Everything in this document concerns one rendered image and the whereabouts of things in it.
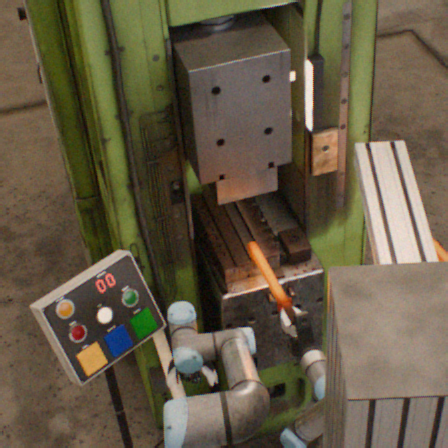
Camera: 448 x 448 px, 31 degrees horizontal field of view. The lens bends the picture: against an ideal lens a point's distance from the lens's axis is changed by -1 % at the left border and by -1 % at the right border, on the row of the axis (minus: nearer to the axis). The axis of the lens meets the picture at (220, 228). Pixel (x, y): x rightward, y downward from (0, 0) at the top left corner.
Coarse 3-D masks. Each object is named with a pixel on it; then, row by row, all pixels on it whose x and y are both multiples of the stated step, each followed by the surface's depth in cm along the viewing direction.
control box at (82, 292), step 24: (96, 264) 252; (120, 264) 249; (72, 288) 241; (96, 288) 245; (120, 288) 249; (144, 288) 254; (48, 312) 236; (72, 312) 240; (96, 312) 245; (120, 312) 249; (48, 336) 242; (96, 336) 245; (72, 360) 241
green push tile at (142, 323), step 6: (144, 312) 253; (150, 312) 254; (132, 318) 251; (138, 318) 252; (144, 318) 253; (150, 318) 254; (132, 324) 251; (138, 324) 252; (144, 324) 253; (150, 324) 254; (138, 330) 252; (144, 330) 253; (150, 330) 255; (138, 336) 252; (144, 336) 254
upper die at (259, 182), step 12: (276, 168) 251; (228, 180) 248; (240, 180) 250; (252, 180) 251; (264, 180) 253; (276, 180) 254; (216, 192) 251; (228, 192) 251; (240, 192) 253; (252, 192) 254; (264, 192) 256
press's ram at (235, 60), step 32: (192, 32) 236; (224, 32) 234; (256, 32) 233; (192, 64) 222; (224, 64) 222; (256, 64) 225; (288, 64) 228; (192, 96) 225; (224, 96) 228; (256, 96) 232; (288, 96) 235; (192, 128) 234; (224, 128) 235; (256, 128) 239; (288, 128) 242; (192, 160) 248; (224, 160) 243; (256, 160) 247; (288, 160) 250
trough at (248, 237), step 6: (228, 204) 297; (234, 204) 297; (234, 210) 295; (234, 216) 292; (240, 216) 292; (240, 222) 289; (240, 228) 287; (246, 228) 287; (246, 234) 284; (246, 240) 282; (252, 240) 282
